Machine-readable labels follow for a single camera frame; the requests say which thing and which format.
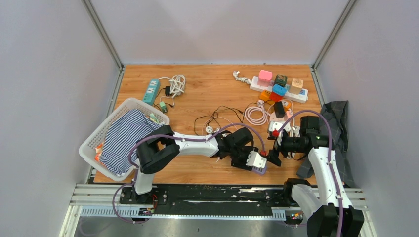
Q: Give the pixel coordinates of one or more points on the white long power strip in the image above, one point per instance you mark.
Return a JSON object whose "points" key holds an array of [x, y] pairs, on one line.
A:
{"points": [[302, 97]]}

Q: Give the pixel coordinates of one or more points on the white plastic basket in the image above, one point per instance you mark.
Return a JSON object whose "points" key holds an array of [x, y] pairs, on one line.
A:
{"points": [[87, 149]]}

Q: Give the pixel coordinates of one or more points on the blue cube socket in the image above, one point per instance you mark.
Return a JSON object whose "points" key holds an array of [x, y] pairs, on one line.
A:
{"points": [[279, 90]]}

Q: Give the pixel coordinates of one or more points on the green cube adapter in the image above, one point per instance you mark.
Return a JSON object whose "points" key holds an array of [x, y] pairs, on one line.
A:
{"points": [[163, 107]]}

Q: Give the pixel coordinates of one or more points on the striped blue white cloth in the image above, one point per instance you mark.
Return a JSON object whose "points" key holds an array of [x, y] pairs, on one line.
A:
{"points": [[120, 138]]}

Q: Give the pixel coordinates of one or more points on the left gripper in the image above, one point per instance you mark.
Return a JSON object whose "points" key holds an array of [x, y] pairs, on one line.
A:
{"points": [[242, 164]]}

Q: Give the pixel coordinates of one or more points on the pink cube socket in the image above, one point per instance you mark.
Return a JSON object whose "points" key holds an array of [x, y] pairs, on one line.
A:
{"points": [[264, 78]]}

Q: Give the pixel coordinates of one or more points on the red cube socket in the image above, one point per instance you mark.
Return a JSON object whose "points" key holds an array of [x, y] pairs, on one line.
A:
{"points": [[275, 96]]}

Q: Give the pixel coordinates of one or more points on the black cube adapter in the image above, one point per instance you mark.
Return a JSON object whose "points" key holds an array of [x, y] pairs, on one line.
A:
{"points": [[279, 109]]}

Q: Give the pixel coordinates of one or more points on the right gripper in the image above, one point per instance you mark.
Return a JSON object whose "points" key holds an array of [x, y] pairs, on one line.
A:
{"points": [[273, 156]]}

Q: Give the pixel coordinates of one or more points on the dark grey cloth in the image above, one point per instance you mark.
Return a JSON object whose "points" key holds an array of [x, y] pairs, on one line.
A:
{"points": [[336, 113]]}

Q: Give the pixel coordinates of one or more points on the pink round socket hub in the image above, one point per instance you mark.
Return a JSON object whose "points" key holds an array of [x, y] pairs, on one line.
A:
{"points": [[273, 118]]}

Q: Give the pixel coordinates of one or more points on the dark green cube socket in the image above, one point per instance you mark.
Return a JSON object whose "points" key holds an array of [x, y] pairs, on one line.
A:
{"points": [[280, 80]]}

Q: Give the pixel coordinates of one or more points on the orange power strip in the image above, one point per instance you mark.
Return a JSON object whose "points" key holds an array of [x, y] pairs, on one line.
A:
{"points": [[264, 96]]}

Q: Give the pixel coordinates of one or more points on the purple power strip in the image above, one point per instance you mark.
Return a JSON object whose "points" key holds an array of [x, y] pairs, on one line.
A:
{"points": [[259, 171]]}

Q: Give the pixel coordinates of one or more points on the black power adapter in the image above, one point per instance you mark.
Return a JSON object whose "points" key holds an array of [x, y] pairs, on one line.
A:
{"points": [[167, 92]]}

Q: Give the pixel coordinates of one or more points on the teal power strip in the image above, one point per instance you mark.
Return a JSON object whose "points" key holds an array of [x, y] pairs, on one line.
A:
{"points": [[152, 91]]}

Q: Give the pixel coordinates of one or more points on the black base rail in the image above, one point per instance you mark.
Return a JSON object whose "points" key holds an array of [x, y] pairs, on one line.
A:
{"points": [[211, 200]]}

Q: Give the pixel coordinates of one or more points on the pink small adapter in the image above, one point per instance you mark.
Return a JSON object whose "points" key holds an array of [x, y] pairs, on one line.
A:
{"points": [[288, 115]]}

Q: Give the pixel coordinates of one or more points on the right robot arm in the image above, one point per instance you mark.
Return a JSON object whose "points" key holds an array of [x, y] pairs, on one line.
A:
{"points": [[330, 213]]}

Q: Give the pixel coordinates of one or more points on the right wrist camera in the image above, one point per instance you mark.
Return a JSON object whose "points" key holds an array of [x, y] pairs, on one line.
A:
{"points": [[275, 131]]}

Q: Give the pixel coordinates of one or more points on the beige cube socket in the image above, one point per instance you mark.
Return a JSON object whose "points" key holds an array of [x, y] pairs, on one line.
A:
{"points": [[296, 86]]}

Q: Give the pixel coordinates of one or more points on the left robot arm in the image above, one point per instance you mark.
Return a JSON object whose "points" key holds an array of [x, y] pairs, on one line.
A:
{"points": [[157, 149]]}

